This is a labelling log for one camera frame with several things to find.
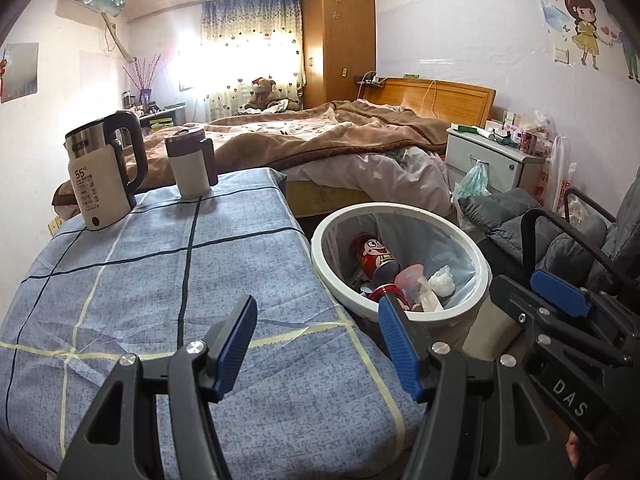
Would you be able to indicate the patterned window curtain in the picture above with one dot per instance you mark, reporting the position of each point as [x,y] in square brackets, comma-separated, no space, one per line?
[220,15]

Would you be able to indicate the blue checked tablecloth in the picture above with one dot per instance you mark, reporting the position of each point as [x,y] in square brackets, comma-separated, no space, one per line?
[200,285]

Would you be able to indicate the bed with brown blanket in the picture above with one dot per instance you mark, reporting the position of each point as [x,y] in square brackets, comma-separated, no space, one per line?
[300,135]

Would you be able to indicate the white wrapped pipe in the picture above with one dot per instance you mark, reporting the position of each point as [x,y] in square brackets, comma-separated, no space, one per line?
[117,40]

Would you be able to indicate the white steel electric kettle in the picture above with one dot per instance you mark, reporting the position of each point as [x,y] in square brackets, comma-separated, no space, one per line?
[100,190]

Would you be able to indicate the white bag with red print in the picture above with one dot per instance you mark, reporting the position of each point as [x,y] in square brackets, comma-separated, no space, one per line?
[555,175]

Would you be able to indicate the green plastic bag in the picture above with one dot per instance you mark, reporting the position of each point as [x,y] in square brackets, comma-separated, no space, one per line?
[472,185]

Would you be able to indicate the black power strip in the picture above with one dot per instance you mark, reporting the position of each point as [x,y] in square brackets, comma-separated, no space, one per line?
[372,81]

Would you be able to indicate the pink duvet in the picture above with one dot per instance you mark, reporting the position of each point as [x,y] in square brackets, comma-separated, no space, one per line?
[375,175]

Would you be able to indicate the white crumpled cloth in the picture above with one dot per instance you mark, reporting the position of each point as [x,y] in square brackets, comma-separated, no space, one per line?
[285,105]

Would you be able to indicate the green and white box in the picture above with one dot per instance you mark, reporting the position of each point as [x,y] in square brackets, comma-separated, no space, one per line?
[465,128]

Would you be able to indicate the group of small boxes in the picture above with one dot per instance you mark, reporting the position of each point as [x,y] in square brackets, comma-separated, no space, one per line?
[525,132]

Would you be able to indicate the white wall socket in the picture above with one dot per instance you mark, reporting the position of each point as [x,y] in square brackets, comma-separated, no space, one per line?
[562,54]

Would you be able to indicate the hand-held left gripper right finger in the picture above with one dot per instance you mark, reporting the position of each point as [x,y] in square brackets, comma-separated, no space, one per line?
[400,355]

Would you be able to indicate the black eyeglasses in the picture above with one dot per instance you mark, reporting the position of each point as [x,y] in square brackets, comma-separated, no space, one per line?
[500,137]

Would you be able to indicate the vase with purple branches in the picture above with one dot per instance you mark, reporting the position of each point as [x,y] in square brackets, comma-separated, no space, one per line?
[145,85]

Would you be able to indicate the cluttered desk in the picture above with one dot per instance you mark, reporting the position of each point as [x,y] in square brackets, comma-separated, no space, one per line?
[160,115]

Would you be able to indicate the wooden wardrobe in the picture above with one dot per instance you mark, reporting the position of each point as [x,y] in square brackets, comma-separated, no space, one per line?
[340,35]

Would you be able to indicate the wooden bed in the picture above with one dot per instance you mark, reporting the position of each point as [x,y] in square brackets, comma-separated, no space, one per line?
[450,100]

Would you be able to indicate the yellowed wall socket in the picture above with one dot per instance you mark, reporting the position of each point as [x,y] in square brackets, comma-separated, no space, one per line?
[56,225]

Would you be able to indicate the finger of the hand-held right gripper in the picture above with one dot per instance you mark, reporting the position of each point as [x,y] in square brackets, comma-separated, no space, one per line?
[530,310]
[560,292]

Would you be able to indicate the pale yellow tape strip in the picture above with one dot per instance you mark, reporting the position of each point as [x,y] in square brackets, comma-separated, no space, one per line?
[65,410]
[380,385]
[150,354]

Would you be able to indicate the person's right hand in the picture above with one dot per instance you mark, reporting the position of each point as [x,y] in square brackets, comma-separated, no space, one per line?
[575,450]

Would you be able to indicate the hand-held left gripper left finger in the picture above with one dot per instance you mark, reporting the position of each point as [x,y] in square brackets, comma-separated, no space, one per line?
[235,350]

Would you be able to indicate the red hanging ornament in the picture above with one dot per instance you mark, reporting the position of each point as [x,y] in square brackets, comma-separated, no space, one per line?
[4,72]

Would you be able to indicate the white nightstand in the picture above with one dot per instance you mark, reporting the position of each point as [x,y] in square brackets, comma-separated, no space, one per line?
[495,165]

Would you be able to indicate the grey padded chair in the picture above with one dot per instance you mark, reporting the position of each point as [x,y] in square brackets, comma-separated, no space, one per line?
[500,210]

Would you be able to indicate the white round bin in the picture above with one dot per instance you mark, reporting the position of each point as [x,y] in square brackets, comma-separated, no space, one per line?
[450,314]

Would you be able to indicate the silver wall sheet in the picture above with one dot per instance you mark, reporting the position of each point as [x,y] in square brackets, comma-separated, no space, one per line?
[22,72]

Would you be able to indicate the clear cup with red lid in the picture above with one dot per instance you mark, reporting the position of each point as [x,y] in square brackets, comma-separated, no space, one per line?
[412,280]

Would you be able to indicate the brown teddy bear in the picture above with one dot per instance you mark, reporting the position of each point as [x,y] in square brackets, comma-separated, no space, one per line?
[262,92]

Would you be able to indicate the white mug with brown lid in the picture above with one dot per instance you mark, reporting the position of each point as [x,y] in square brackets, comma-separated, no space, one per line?
[190,170]

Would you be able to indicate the cartoon girl wall sticker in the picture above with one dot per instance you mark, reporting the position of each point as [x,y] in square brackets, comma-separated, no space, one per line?
[584,25]

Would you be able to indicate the pale blue bin liner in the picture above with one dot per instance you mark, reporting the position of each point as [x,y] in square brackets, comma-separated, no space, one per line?
[425,240]

